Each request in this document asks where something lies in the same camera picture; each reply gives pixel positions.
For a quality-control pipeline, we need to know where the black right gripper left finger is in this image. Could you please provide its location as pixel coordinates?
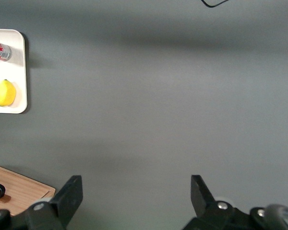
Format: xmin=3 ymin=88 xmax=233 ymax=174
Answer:
xmin=14 ymin=174 xmax=84 ymax=230

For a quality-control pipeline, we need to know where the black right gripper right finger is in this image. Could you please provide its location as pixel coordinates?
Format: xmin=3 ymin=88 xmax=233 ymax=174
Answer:
xmin=182 ymin=174 xmax=251 ymax=230

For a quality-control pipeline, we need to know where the cream plastic tray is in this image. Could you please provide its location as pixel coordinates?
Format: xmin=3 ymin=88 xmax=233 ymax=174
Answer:
xmin=0 ymin=28 xmax=28 ymax=115

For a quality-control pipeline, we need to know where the wooden drawer cabinet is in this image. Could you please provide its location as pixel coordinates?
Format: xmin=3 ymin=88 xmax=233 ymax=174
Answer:
xmin=0 ymin=162 xmax=57 ymax=218

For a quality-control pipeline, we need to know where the wooden drawer front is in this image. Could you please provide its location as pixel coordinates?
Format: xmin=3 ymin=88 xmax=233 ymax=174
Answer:
xmin=0 ymin=167 xmax=51 ymax=216

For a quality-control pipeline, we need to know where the yellow lemon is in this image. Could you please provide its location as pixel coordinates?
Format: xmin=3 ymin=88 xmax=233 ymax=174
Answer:
xmin=0 ymin=79 xmax=17 ymax=107

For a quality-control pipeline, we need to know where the red soda can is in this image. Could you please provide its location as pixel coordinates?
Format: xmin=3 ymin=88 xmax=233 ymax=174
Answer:
xmin=0 ymin=40 xmax=12 ymax=62

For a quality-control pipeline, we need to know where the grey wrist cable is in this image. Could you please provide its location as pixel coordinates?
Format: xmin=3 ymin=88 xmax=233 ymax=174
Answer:
xmin=265 ymin=203 xmax=288 ymax=225

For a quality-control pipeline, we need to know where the black cable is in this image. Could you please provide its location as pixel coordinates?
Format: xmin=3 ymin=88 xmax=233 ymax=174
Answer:
xmin=201 ymin=0 xmax=231 ymax=9

